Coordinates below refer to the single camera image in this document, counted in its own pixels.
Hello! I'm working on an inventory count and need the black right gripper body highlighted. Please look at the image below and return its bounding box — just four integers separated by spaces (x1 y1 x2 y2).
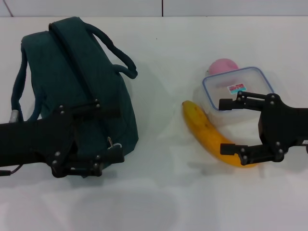
258 93 308 162

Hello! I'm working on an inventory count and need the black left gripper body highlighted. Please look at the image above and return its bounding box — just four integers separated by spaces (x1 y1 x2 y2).
0 105 78 179

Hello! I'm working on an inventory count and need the clear container with blue-rimmed lid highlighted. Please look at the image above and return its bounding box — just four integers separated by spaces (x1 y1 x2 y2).
196 66 275 126

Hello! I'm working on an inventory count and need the yellow banana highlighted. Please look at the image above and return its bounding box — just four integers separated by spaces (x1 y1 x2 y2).
182 100 259 168

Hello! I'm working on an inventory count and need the pink peach toy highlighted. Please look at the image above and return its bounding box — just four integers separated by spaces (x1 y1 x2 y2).
205 58 239 76

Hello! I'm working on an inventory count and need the dark teal insulated lunch bag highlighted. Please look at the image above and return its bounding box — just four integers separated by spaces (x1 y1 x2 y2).
11 16 140 179

